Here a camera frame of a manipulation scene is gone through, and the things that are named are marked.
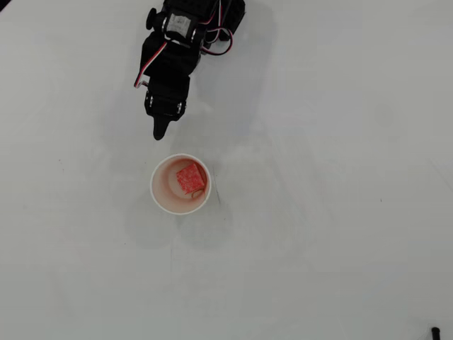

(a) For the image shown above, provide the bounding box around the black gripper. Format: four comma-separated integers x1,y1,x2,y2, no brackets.
143,75,192,142

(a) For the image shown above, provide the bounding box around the red cube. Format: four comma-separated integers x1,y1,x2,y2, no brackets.
175,162,208,196

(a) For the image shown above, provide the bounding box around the white paper cup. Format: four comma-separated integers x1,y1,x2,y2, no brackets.
149,152,212,216

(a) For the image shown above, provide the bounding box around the red white black gripper cable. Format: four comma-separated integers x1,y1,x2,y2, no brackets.
133,41,168,89

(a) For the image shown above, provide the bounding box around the red white black wrist cable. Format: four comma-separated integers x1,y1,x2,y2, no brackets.
201,27,235,56

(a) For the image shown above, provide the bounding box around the red white black arm cable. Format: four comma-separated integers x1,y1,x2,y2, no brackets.
198,0,223,26

